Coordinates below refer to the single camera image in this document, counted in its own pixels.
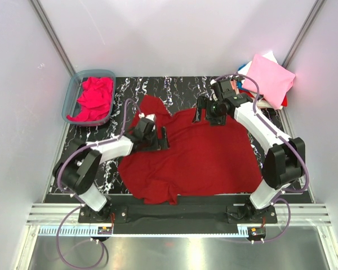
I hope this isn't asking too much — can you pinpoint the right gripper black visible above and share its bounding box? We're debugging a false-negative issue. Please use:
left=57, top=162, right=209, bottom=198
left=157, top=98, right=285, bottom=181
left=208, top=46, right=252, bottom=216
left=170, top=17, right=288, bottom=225
left=192, top=96, right=226, bottom=128

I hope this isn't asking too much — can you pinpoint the dark red t shirt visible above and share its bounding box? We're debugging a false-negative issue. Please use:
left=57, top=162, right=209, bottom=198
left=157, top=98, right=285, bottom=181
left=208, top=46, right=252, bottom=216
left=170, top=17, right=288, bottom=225
left=118, top=95, right=262, bottom=204

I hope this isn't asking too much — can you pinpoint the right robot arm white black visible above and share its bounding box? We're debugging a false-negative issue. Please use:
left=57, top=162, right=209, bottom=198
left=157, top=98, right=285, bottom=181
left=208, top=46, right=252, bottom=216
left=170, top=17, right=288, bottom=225
left=193, top=74, right=309, bottom=223

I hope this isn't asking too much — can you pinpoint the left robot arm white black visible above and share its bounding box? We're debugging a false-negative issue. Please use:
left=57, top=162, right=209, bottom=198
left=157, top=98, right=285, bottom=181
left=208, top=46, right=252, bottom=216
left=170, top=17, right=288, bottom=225
left=52, top=114, right=170, bottom=223

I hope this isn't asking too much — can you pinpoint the black marble pattern mat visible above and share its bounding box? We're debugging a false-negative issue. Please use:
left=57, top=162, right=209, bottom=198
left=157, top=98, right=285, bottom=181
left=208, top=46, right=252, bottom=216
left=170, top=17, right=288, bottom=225
left=46, top=75, right=312, bottom=195

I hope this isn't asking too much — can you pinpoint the folded light pink t shirt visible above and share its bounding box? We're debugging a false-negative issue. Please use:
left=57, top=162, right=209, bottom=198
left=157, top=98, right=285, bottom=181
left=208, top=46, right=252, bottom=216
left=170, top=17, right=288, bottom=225
left=238, top=52, right=295, bottom=110

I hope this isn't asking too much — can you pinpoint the magenta pink t shirt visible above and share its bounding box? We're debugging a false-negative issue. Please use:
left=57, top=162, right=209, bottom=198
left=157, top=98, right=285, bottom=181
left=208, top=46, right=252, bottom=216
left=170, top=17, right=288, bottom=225
left=66, top=76, right=113, bottom=122

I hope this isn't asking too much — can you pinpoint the folded red t shirt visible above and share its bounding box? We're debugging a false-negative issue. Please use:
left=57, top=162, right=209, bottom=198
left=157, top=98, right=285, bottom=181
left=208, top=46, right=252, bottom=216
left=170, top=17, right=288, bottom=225
left=239, top=89, right=288, bottom=107

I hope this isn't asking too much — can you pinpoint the teal plastic basket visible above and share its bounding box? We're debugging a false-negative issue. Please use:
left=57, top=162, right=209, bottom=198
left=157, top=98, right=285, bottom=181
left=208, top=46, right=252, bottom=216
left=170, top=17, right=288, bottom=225
left=62, top=69, right=115, bottom=127

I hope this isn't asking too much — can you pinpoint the left orange connector box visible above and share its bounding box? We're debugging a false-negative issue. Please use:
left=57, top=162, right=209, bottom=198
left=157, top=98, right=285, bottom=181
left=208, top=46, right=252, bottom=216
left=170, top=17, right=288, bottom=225
left=97, top=226, right=113, bottom=235

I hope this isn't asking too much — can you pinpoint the orange connector box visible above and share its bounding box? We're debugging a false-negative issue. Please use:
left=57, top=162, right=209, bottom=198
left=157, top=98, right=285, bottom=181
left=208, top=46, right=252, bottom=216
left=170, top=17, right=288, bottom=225
left=97, top=226, right=113, bottom=235
left=249, top=227, right=266, bottom=236

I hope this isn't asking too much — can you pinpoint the right orange connector box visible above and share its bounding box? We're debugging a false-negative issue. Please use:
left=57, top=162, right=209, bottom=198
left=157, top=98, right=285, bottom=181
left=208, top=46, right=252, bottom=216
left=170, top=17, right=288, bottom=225
left=249, top=227, right=266, bottom=236

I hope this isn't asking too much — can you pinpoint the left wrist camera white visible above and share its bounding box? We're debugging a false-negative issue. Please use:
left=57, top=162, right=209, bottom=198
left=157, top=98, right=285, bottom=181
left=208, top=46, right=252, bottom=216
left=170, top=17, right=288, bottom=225
left=139, top=112, right=156, bottom=124

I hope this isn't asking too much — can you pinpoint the aluminium frame rail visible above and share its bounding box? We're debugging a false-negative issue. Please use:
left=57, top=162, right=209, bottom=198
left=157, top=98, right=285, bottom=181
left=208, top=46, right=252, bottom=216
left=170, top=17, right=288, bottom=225
left=26, top=203, right=331, bottom=227

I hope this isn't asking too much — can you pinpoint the right aluminium corner post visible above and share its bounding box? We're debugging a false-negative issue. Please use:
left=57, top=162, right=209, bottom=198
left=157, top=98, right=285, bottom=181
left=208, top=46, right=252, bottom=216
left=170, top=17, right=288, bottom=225
left=282, top=0, right=327, bottom=68

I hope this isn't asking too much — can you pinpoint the aluminium corner post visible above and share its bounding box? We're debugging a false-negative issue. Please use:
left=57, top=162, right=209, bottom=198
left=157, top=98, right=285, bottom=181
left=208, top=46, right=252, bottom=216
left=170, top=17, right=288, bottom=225
left=28, top=0, right=76, bottom=77
left=282, top=0, right=327, bottom=68

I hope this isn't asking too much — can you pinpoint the left aluminium corner post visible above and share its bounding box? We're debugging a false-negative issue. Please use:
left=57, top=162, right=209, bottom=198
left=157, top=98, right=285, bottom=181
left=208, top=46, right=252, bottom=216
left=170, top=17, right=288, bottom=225
left=28, top=0, right=76, bottom=77

